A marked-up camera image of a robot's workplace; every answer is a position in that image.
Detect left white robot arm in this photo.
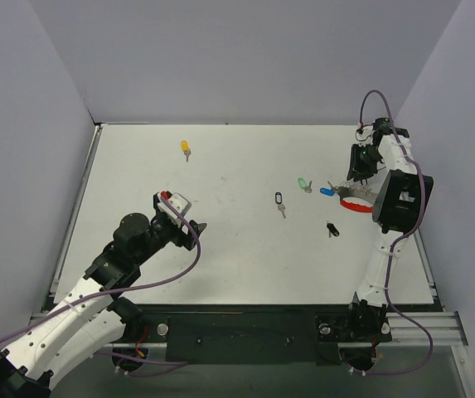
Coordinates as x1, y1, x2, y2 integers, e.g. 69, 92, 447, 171
0, 211, 207, 397

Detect green tag key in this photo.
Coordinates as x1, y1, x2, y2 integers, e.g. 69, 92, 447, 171
298, 177, 313, 193

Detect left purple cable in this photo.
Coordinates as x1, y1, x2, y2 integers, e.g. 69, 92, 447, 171
0, 194, 203, 378

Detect blue tag key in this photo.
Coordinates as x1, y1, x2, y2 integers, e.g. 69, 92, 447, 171
319, 182, 337, 197

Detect aluminium frame rail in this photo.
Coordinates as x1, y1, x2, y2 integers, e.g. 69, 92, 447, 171
21, 310, 468, 353

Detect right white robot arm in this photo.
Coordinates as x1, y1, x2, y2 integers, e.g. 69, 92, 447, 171
342, 118, 434, 341

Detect yellow tag key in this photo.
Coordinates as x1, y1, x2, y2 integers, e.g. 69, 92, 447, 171
181, 140, 191, 162

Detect black tag key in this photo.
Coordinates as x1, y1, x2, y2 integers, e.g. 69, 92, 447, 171
274, 192, 286, 219

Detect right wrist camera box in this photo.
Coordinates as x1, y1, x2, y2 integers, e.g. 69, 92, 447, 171
355, 119, 380, 146

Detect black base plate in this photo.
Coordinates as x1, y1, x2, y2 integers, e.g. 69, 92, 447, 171
117, 304, 392, 366

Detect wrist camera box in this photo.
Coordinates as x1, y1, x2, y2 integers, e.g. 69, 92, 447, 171
355, 119, 380, 146
154, 191, 191, 228

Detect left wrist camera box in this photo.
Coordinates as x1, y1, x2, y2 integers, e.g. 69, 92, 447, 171
154, 191, 191, 228

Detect keys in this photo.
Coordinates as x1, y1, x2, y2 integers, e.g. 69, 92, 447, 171
326, 221, 340, 237

